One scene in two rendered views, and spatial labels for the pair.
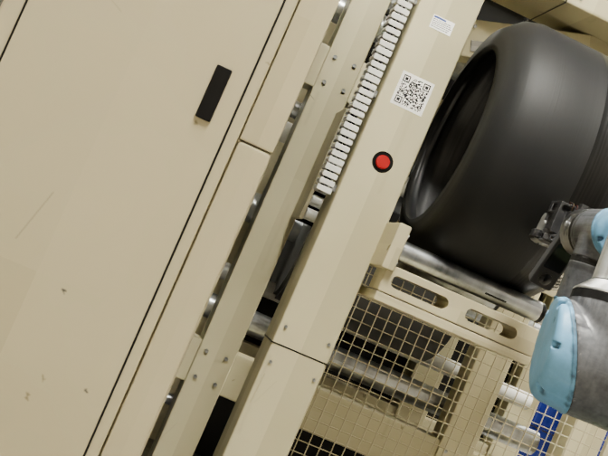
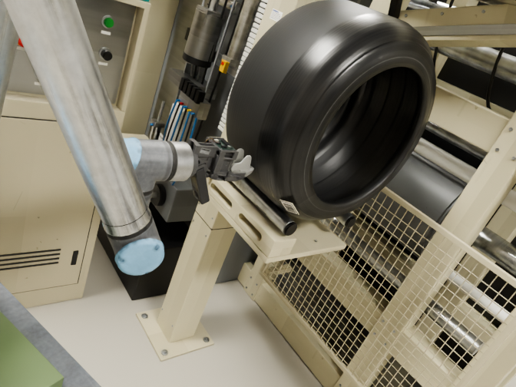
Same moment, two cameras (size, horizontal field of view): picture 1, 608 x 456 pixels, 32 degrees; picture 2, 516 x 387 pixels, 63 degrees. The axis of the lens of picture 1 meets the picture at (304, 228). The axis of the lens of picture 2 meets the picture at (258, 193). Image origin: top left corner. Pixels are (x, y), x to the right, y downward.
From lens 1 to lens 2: 2.10 m
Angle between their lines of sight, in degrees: 57
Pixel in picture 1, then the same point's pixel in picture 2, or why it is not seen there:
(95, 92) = not seen: outside the picture
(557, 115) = (257, 71)
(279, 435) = (193, 259)
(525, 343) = (265, 246)
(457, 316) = (234, 216)
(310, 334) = (206, 210)
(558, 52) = (293, 19)
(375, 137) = not seen: hidden behind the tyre
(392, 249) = not seen: hidden behind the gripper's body
